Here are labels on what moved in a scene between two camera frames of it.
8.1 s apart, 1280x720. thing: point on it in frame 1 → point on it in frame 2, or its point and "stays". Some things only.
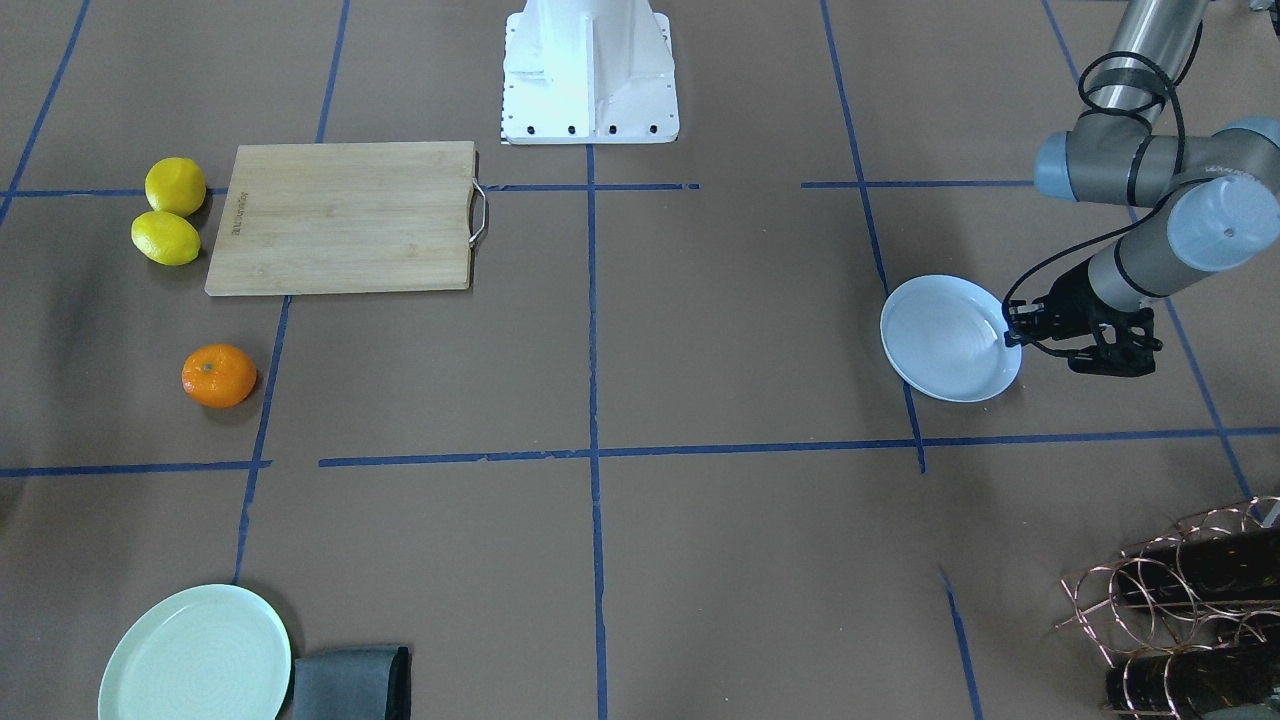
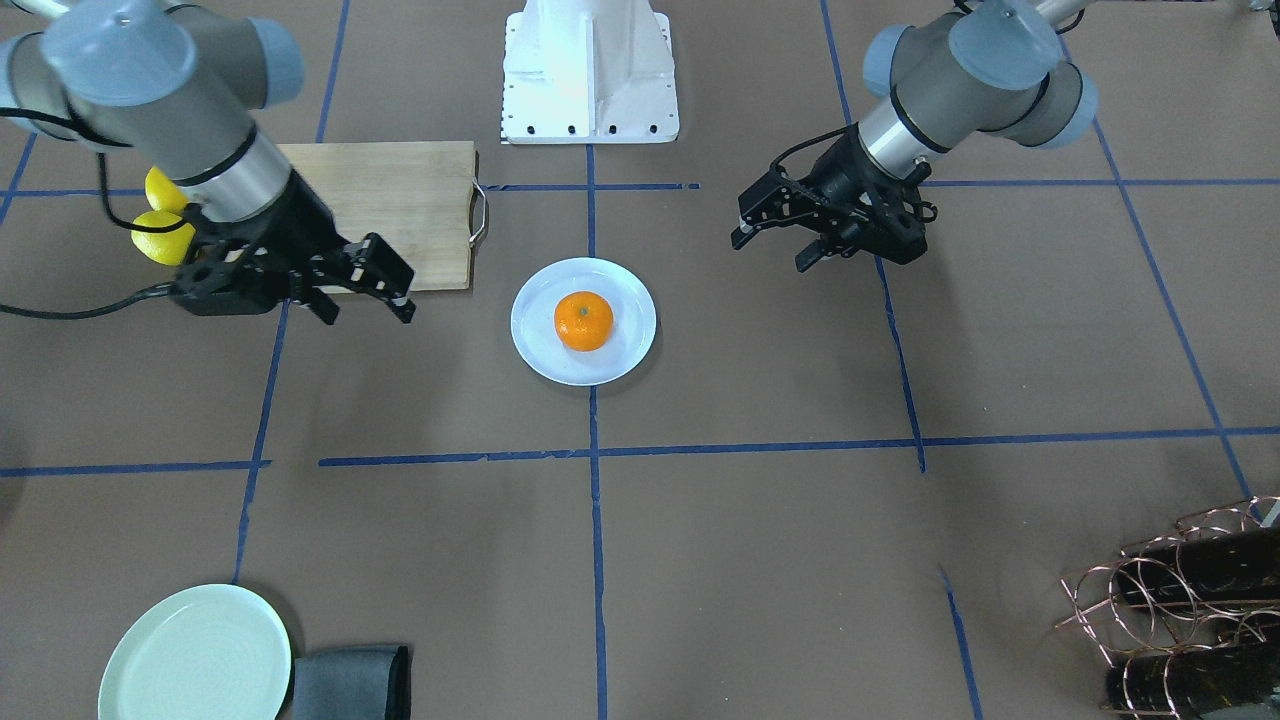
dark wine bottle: [1216, 566] stays
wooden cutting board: [349, 217] stays
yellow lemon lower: [165, 238] stays
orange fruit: [218, 375] → [583, 321]
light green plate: [216, 652] stays
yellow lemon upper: [175, 186] stays
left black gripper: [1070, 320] → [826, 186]
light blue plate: [946, 336] → [533, 309]
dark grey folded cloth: [353, 684] stays
